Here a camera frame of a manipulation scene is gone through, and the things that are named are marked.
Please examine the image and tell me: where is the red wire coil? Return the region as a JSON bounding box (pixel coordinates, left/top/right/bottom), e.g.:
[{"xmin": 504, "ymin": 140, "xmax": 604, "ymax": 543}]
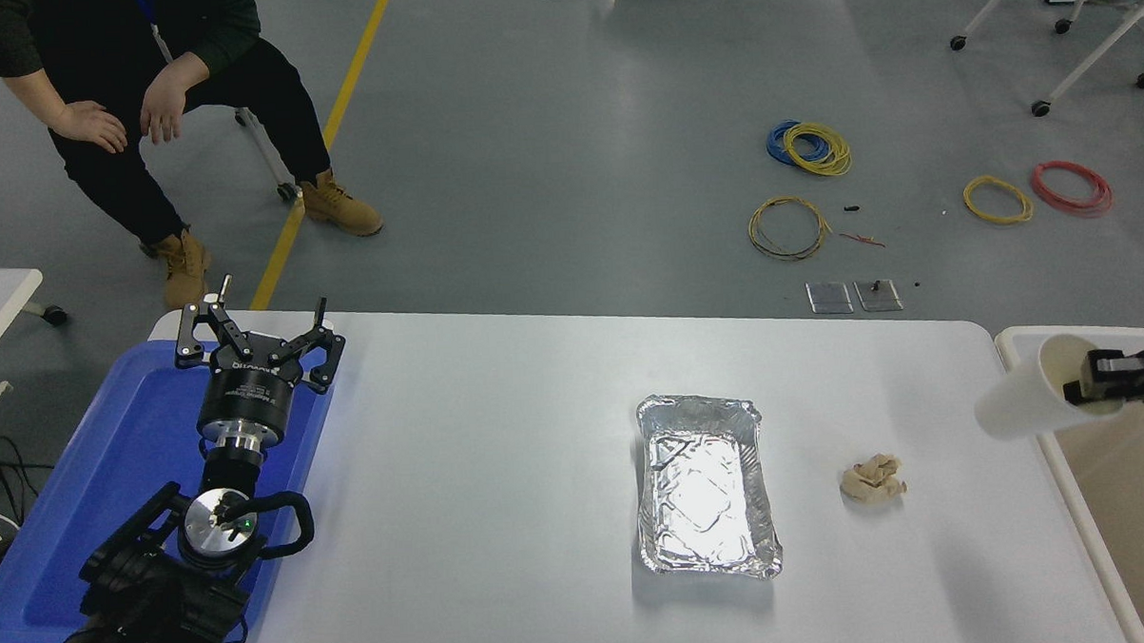
[{"xmin": 1031, "ymin": 158, "xmax": 1115, "ymax": 219}]

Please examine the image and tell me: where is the person's left hand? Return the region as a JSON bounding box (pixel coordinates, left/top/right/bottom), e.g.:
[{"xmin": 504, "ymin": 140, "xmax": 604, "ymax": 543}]
[{"xmin": 137, "ymin": 62, "xmax": 208, "ymax": 146}]

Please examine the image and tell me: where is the crumpled tan paper ball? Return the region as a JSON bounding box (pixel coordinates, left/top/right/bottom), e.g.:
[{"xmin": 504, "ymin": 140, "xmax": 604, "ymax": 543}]
[{"xmin": 839, "ymin": 453, "xmax": 908, "ymax": 506}]

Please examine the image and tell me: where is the blue wire coil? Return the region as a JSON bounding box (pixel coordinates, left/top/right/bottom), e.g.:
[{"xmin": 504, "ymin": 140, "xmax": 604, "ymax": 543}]
[{"xmin": 765, "ymin": 119, "xmax": 829, "ymax": 170}]

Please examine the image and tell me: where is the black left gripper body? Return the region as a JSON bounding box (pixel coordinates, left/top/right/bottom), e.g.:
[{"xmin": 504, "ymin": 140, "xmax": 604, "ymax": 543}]
[{"xmin": 197, "ymin": 348, "xmax": 302, "ymax": 438}]

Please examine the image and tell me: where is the person's right hand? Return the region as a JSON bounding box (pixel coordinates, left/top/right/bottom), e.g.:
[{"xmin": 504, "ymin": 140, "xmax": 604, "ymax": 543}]
[{"xmin": 48, "ymin": 96, "xmax": 130, "ymax": 157}]

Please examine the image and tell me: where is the thin yellow wire coil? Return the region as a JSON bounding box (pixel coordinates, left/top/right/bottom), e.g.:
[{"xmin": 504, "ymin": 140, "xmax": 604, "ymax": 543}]
[{"xmin": 961, "ymin": 173, "xmax": 1035, "ymax": 226}]

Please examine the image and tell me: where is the white paper cup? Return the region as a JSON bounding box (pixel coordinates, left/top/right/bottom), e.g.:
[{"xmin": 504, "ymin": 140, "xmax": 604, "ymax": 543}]
[{"xmin": 971, "ymin": 332, "xmax": 1127, "ymax": 441}]

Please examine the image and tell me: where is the large pale bin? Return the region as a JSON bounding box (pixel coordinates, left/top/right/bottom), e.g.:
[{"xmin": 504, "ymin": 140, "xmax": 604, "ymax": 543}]
[{"xmin": 994, "ymin": 321, "xmax": 1144, "ymax": 643}]

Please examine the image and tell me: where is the person's tan boot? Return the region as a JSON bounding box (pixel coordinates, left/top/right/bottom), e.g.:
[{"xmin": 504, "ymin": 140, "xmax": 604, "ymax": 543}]
[
  {"xmin": 141, "ymin": 229, "xmax": 215, "ymax": 314},
  {"xmin": 301, "ymin": 166, "xmax": 385, "ymax": 240}
]

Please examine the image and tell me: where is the silver foil tray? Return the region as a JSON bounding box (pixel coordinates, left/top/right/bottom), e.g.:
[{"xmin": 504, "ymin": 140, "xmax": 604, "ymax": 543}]
[{"xmin": 631, "ymin": 388, "xmax": 785, "ymax": 587}]

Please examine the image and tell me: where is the blue plastic tray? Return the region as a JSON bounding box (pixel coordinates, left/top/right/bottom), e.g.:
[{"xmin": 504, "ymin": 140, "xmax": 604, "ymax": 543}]
[{"xmin": 0, "ymin": 335, "xmax": 344, "ymax": 643}]

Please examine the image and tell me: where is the grey seat wheeled chair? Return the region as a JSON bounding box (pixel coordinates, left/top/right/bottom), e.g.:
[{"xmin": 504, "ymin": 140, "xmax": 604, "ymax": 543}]
[{"xmin": 234, "ymin": 103, "xmax": 302, "ymax": 203}]

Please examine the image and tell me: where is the clear plastic plate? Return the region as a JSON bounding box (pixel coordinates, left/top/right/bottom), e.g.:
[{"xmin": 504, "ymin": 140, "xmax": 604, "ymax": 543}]
[
  {"xmin": 854, "ymin": 278, "xmax": 904, "ymax": 314},
  {"xmin": 805, "ymin": 281, "xmax": 855, "ymax": 315}
]

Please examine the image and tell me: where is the yellow and black wire coil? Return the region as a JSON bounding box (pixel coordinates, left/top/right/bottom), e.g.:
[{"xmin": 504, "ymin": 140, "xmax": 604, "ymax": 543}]
[{"xmin": 746, "ymin": 194, "xmax": 833, "ymax": 263}]

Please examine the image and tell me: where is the person's right tan boot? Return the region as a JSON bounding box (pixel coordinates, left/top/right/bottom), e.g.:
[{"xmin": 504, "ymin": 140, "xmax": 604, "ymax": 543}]
[{"xmin": 141, "ymin": 229, "xmax": 215, "ymax": 314}]

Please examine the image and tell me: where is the person's left tan boot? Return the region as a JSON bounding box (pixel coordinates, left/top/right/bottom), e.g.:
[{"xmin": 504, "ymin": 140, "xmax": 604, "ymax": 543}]
[{"xmin": 301, "ymin": 166, "xmax": 385, "ymax": 240}]

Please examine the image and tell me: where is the person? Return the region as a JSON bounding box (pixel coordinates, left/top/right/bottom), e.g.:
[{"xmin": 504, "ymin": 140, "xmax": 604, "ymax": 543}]
[{"xmin": 0, "ymin": 0, "xmax": 388, "ymax": 319}]

